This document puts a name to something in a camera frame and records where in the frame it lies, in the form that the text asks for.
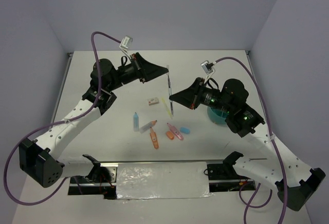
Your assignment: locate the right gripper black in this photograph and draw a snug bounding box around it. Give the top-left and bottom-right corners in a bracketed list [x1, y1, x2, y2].
[169, 77, 233, 113]

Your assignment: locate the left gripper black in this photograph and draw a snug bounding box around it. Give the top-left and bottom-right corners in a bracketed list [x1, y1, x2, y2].
[107, 52, 168, 91]

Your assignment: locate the yellow highlighter pen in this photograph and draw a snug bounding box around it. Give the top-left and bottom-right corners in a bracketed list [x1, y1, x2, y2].
[161, 98, 173, 119]

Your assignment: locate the white eraser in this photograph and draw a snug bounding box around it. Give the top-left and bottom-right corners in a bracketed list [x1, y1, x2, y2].
[148, 97, 159, 106]

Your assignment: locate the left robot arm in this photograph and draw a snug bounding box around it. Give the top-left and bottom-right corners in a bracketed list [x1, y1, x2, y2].
[19, 53, 169, 188]

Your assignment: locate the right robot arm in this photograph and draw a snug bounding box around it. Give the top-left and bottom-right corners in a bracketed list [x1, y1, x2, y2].
[169, 78, 325, 211]

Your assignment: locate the blue eraser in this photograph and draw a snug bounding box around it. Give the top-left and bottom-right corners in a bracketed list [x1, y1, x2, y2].
[180, 127, 190, 134]

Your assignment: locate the pink highlighter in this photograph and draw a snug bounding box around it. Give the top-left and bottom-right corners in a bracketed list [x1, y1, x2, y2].
[167, 123, 184, 141]

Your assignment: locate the teal round pen holder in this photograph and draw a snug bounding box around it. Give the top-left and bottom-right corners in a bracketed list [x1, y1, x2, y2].
[207, 107, 228, 125]

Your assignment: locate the orange highlighter cap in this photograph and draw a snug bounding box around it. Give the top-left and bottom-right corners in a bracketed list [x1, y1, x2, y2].
[166, 131, 175, 140]

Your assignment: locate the blue marker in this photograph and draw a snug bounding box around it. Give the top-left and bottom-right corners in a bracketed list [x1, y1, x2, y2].
[133, 113, 139, 132]

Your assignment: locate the orange highlighter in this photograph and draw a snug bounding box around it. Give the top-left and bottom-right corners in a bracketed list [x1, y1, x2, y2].
[150, 128, 159, 150]

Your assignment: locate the silver foil sheet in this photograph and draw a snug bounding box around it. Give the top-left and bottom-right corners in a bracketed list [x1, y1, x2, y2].
[116, 162, 211, 200]

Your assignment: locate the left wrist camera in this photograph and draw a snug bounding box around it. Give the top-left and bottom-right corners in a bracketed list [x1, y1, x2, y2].
[119, 35, 133, 55]

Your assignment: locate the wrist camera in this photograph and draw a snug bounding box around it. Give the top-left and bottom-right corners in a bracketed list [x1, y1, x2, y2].
[119, 35, 133, 55]
[201, 61, 216, 83]

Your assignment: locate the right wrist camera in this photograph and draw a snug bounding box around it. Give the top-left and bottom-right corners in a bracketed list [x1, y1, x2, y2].
[201, 61, 216, 83]

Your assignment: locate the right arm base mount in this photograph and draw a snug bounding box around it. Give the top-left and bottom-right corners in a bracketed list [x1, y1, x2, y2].
[203, 163, 255, 193]

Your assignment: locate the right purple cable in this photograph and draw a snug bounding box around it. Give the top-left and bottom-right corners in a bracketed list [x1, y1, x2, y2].
[213, 57, 288, 224]

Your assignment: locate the purple cable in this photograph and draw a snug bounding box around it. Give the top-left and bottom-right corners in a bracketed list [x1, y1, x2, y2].
[213, 57, 288, 224]
[3, 31, 124, 206]

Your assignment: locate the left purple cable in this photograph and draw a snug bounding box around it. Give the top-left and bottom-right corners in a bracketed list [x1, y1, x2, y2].
[3, 31, 124, 206]

